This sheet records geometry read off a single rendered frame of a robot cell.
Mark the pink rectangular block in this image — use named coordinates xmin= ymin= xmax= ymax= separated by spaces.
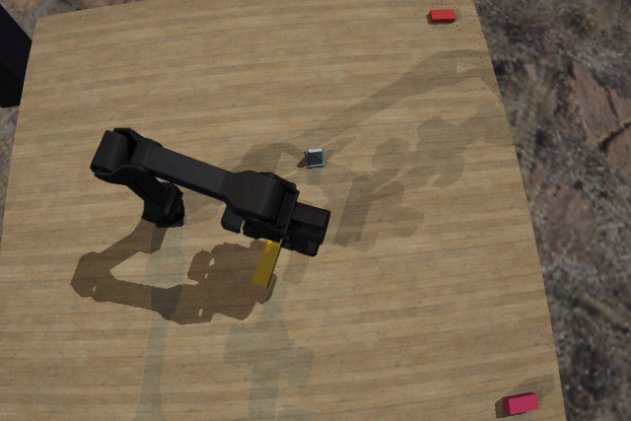
xmin=503 ymin=392 xmax=539 ymax=415

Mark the yellow bar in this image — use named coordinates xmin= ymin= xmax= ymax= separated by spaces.
xmin=251 ymin=240 xmax=282 ymax=288

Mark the red rectangular block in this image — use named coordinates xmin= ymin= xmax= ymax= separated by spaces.
xmin=429 ymin=9 xmax=456 ymax=23

